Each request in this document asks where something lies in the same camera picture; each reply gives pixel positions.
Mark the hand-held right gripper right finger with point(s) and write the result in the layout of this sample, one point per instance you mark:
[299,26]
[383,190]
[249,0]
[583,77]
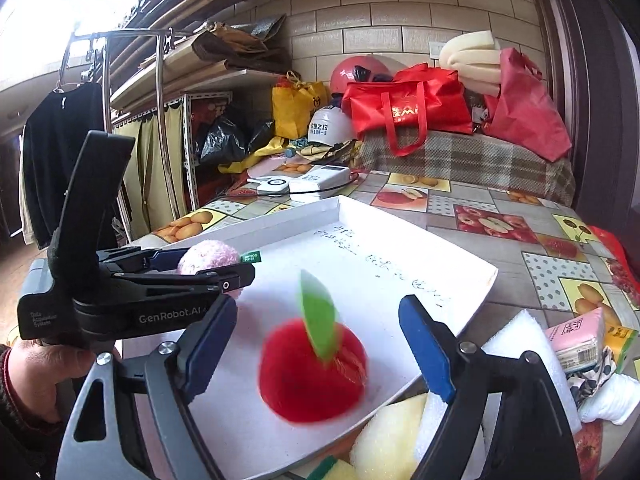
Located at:
[425,340]

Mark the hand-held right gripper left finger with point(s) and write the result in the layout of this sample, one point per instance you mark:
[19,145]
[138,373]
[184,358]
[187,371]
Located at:
[212,345]

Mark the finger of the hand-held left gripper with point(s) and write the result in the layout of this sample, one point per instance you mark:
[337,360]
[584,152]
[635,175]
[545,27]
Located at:
[167,258]
[225,280]

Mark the pink plush ball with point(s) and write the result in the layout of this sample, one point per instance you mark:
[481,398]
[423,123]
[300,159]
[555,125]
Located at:
[210,256]

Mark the white cardboard box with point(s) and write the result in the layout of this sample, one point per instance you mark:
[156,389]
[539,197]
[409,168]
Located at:
[300,240]

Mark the white foam block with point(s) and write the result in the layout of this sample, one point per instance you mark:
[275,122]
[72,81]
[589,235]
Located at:
[510,335]

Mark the red plush apple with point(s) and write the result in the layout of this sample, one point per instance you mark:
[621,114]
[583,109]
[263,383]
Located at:
[300,375]

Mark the cream round sponge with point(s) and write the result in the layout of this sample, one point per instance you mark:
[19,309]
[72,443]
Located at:
[385,435]

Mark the yellow green scrub sponge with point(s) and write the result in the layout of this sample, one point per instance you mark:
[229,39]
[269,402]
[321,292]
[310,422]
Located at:
[340,471]

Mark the black white patterned cloth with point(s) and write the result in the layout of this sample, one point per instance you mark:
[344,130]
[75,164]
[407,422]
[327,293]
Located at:
[590,380]

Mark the person's left forearm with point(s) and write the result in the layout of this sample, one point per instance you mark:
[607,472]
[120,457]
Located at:
[20,440]

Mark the person's left hand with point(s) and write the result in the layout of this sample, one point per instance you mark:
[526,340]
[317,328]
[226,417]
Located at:
[35,375]

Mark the yellow curtain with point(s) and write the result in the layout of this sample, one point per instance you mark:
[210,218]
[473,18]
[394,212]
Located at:
[150,170]

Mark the white round device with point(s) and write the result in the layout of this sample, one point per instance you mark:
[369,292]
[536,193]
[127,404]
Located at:
[272,185]

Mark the metal shelf rack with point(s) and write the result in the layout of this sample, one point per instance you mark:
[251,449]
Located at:
[189,150]

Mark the black plastic bag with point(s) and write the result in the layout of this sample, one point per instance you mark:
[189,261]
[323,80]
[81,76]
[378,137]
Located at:
[225,140]

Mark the white remote device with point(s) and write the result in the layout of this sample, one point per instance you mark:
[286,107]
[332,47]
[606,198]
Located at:
[320,177]

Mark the fruit print tablecloth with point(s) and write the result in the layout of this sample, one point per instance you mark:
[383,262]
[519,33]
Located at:
[525,240]

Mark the black hanging garment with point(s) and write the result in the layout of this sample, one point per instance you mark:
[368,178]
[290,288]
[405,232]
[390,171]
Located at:
[60,160]

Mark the pink tissue pack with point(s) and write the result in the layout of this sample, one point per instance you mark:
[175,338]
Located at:
[575,340]

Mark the yellow cloth pile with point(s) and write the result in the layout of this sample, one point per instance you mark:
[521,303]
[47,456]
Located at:
[310,150]

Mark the metal clothes rack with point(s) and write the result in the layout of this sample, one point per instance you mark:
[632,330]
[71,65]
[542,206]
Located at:
[159,85]

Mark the yellow bag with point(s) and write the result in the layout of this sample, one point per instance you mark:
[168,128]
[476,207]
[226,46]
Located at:
[292,110]

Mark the plaid blanket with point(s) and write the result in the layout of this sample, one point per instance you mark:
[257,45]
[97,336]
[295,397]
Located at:
[475,160]

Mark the white helmet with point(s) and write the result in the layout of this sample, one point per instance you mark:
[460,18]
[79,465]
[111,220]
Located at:
[330,125]

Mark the yellow tissue pack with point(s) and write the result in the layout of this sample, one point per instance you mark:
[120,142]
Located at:
[622,342]

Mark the stack of wooden boards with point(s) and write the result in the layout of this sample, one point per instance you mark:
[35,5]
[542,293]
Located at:
[200,55]

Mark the red plastic packet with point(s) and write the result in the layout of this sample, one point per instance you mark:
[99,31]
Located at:
[620,265]

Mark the red tote bag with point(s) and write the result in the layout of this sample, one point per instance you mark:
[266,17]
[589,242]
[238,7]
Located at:
[415,105]

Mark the red helmet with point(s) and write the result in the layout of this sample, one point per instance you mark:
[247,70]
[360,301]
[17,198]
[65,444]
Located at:
[350,72]

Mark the red thin fabric bag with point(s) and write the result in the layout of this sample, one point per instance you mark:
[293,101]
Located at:
[525,105]

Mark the cream foam roll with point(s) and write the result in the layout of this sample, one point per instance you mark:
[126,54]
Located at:
[475,60]

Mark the dark brown door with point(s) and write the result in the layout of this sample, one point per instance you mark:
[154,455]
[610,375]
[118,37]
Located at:
[590,85]

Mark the white wall socket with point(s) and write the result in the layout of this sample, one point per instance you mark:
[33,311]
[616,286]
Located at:
[434,50]

